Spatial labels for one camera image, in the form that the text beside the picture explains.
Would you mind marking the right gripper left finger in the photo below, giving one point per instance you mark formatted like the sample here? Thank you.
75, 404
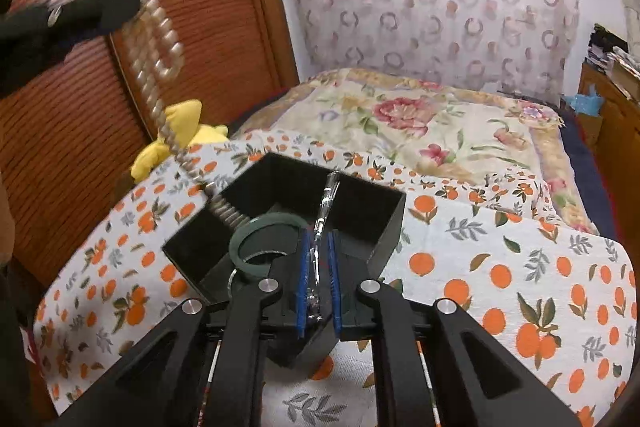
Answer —
202, 364

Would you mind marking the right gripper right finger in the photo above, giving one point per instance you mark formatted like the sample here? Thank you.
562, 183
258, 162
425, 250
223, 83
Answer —
434, 365

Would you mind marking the dark green jade bangle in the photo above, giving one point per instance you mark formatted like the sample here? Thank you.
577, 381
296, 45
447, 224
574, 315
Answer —
255, 245

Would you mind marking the black jewelry box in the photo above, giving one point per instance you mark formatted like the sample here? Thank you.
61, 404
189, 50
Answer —
283, 196

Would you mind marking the orange print tablecloth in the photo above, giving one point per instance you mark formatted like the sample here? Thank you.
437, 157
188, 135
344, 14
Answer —
563, 302

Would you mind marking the yellow plush toy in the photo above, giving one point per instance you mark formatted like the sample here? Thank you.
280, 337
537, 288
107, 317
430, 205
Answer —
184, 120

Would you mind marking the wooden louvered wardrobe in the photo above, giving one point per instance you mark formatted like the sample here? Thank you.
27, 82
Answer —
68, 137

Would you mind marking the floral bed blanket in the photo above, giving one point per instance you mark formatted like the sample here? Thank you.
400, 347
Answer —
508, 151

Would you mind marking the wooden sideboard cabinet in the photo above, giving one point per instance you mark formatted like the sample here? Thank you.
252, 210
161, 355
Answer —
617, 153

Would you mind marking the blue tissue paper bag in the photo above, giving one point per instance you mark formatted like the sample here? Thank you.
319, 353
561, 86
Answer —
588, 103

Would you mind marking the stack of folded clothes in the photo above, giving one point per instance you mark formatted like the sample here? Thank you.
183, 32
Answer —
601, 44

